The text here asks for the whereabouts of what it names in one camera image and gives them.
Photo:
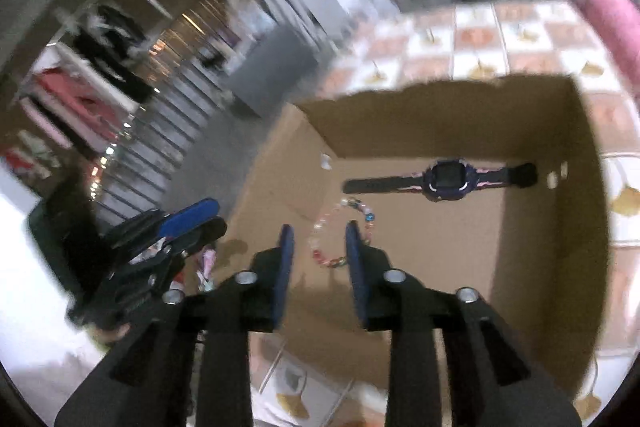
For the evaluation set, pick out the dark green object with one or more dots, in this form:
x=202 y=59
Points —
x=55 y=237

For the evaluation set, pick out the black hanging garment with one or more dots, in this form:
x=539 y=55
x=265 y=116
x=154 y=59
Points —
x=115 y=52

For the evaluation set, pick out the purple smart watch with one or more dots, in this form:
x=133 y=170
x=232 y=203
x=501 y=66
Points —
x=445 y=179

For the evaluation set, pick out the metal railing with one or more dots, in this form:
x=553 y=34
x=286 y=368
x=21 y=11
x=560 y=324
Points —
x=165 y=107

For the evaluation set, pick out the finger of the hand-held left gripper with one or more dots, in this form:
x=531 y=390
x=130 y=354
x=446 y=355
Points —
x=200 y=237
x=192 y=217

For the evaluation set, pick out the brown cardboard box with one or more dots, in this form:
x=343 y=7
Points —
x=450 y=257

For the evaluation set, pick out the grey cabinet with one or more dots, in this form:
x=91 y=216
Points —
x=275 y=67

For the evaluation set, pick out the pink floral blanket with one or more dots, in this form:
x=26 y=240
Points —
x=600 y=7

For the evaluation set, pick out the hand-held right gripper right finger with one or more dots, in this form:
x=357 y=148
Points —
x=355 y=267

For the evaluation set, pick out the ginkgo print tablecloth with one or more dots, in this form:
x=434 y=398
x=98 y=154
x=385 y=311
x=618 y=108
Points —
x=480 y=37

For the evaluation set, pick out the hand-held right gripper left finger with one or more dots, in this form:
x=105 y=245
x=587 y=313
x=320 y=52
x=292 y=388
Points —
x=282 y=267

